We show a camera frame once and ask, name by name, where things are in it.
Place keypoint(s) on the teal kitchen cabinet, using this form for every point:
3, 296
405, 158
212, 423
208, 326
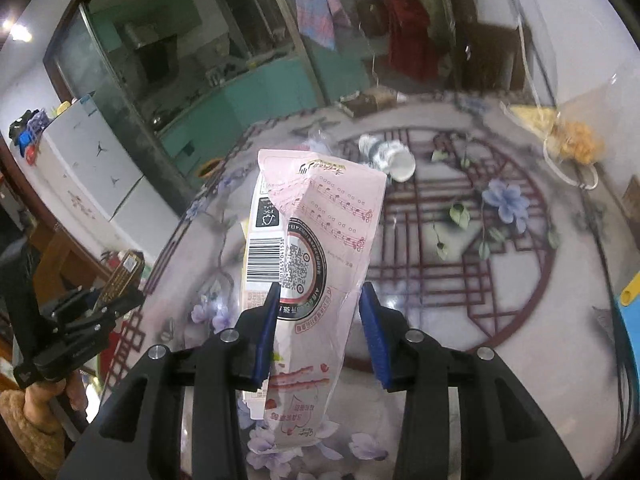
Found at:
250, 95

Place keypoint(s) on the yellow plastic piece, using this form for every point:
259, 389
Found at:
631, 292

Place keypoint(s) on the pink strawberry snack box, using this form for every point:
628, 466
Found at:
320, 240

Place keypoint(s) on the yellow packet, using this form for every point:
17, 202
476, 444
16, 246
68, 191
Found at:
532, 117

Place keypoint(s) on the clear bag of yellow snacks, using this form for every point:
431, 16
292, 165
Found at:
562, 175

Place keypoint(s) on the plaid hanging cloth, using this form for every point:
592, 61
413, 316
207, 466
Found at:
317, 5

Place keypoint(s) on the brown cardboard box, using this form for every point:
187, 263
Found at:
370, 102

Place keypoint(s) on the orange bowl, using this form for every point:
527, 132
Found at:
209, 168

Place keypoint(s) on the blue plastic toy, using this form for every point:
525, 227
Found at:
32, 135

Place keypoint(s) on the blue board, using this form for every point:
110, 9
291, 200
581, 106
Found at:
629, 340

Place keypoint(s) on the red canister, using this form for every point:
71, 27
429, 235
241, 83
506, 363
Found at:
112, 265

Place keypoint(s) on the brown gold packet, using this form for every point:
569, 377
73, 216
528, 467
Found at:
120, 272

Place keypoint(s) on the clear bag of orange snacks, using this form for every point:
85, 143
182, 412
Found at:
575, 142

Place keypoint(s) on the dark wooden chair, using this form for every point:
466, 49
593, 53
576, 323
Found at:
492, 57

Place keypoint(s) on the clear plastic bottle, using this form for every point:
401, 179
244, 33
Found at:
320, 137
387, 157

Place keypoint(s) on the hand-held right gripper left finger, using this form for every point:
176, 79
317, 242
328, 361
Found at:
265, 345

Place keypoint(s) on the white refrigerator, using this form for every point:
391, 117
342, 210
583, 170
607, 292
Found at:
95, 160

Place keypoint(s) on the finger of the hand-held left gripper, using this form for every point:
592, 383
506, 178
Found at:
122, 302

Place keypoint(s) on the person's left forearm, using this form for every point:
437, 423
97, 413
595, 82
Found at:
27, 430

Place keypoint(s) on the red hanging garment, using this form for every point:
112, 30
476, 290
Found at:
410, 30

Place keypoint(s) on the wooden box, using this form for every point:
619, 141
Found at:
632, 200

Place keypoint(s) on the wooden cabinet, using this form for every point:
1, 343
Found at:
60, 265

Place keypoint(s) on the range hood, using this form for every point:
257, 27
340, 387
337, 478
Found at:
150, 52

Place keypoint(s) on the red plastic toy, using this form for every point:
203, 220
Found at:
31, 155

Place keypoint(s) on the person's left hand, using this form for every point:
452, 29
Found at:
75, 392

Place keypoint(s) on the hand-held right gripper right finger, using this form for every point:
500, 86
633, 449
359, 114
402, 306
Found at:
376, 340

